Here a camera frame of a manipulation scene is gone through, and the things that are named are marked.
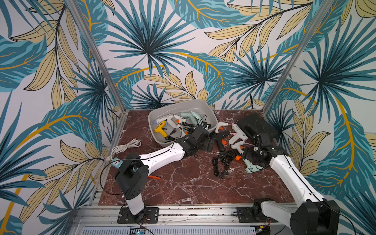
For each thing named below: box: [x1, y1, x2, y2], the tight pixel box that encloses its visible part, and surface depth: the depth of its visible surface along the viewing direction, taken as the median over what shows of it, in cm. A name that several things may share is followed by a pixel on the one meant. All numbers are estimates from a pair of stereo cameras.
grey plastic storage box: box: [147, 99, 219, 148], surface depth 111 cm
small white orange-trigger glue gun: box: [214, 121, 229, 134], surface depth 111 cm
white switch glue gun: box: [173, 114, 187, 127], surface depth 109 cm
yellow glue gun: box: [154, 118, 168, 138], surface depth 105 cm
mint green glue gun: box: [180, 111, 198, 125], surface depth 112 cm
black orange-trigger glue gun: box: [211, 131, 230, 152], surface depth 102 cm
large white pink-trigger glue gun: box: [228, 123, 249, 145], surface depth 104 cm
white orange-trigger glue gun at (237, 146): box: [228, 136, 249, 155], surface depth 102 cm
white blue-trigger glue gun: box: [153, 114, 175, 128], surface depth 110 cm
